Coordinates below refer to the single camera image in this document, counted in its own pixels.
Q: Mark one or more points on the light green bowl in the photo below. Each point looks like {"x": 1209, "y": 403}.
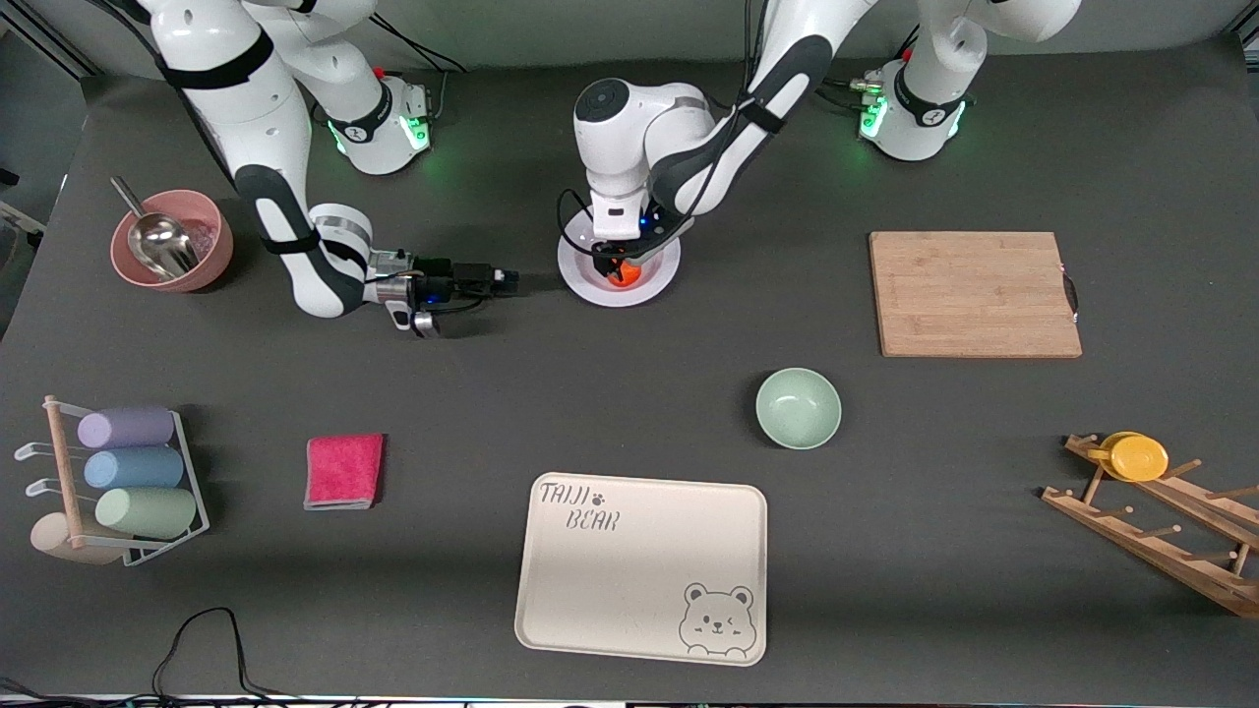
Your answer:
{"x": 798, "y": 408}

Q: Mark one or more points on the beige cup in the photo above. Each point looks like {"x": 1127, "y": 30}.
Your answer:
{"x": 54, "y": 541}

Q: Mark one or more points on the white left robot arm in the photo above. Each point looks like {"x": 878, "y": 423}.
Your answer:
{"x": 669, "y": 128}

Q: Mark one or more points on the wooden cutting board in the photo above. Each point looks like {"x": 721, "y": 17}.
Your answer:
{"x": 974, "y": 295}

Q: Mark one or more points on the wooden peg mug rack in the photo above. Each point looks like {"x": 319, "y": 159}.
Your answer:
{"x": 1161, "y": 536}

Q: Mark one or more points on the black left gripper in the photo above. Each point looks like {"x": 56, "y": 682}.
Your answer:
{"x": 612, "y": 252}

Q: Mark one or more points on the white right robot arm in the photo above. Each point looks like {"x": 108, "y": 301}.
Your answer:
{"x": 256, "y": 118}

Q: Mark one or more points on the blue cup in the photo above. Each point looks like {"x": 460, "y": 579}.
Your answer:
{"x": 133, "y": 468}

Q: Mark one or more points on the metal scoop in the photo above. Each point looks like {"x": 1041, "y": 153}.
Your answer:
{"x": 162, "y": 246}

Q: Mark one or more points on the pink folded cloth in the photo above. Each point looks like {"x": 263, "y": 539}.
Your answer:
{"x": 343, "y": 472}

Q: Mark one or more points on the yellow mug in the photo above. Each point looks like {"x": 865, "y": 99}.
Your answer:
{"x": 1136, "y": 457}

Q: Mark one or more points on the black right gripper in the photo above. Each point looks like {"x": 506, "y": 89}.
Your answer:
{"x": 445, "y": 279}

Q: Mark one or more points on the purple cup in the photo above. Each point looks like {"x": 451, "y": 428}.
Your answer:
{"x": 128, "y": 428}

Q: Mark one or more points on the orange fruit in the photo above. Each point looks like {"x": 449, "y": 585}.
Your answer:
{"x": 624, "y": 273}

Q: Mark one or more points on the pale lavender round plate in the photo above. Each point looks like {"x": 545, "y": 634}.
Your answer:
{"x": 649, "y": 280}

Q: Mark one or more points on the cream bear print tray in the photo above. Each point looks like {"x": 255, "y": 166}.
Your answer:
{"x": 629, "y": 580}

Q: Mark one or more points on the green cup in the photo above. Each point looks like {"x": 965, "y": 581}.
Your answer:
{"x": 146, "y": 511}

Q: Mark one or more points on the pink bowl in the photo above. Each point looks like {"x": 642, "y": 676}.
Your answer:
{"x": 211, "y": 251}

